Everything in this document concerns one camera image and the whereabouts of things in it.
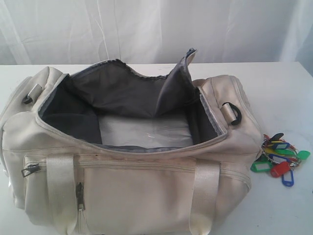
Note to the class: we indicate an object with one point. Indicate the cream duffel bag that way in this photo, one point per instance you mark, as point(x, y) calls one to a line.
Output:
point(109, 151)

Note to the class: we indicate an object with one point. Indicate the colourful key tag bunch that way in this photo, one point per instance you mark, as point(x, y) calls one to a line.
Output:
point(279, 159)

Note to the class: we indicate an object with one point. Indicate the white backdrop curtain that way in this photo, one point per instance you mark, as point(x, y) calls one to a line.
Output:
point(155, 31)

